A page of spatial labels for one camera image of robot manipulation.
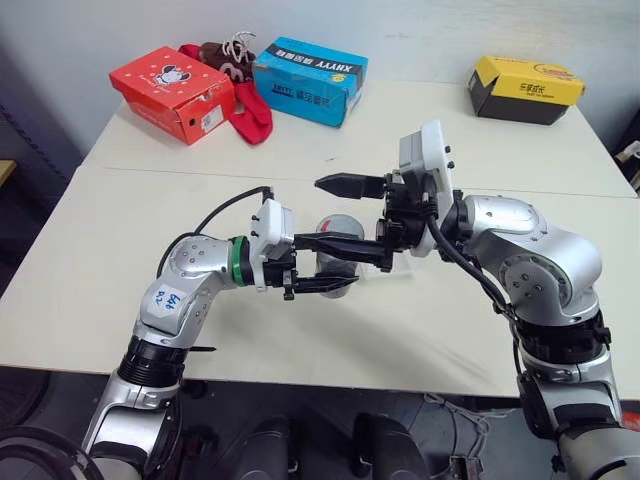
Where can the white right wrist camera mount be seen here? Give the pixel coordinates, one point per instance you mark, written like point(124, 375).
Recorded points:
point(435, 150)

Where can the red Christmas stocking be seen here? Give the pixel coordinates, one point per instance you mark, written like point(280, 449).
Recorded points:
point(252, 117)

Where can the blue cardboard box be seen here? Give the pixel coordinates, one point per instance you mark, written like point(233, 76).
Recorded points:
point(310, 82)

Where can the yellow and black box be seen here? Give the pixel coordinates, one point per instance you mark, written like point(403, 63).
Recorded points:
point(525, 87)

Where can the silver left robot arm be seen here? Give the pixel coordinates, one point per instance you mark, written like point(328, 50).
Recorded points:
point(190, 265)

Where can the grey jar lid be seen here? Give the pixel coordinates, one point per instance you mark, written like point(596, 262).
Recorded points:
point(345, 227)

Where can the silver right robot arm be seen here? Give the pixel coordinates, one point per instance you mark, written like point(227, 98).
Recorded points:
point(550, 260)

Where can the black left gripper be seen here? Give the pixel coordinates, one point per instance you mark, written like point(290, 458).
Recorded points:
point(280, 272)

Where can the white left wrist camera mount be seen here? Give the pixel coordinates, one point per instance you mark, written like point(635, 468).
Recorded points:
point(272, 225)

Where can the red cardboard shoe box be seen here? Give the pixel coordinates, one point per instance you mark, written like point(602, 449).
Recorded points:
point(165, 90)

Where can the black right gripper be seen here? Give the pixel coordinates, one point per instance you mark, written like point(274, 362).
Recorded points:
point(405, 215)

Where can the dark rounded shape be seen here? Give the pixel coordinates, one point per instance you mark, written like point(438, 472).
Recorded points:
point(267, 447)
point(385, 447)

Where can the clear plastic jar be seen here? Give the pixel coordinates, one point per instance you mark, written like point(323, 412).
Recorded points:
point(339, 266)

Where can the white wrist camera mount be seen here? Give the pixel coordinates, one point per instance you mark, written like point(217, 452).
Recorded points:
point(435, 150)
point(272, 225)

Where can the black equipment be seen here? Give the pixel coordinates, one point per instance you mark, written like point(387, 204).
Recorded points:
point(629, 165)

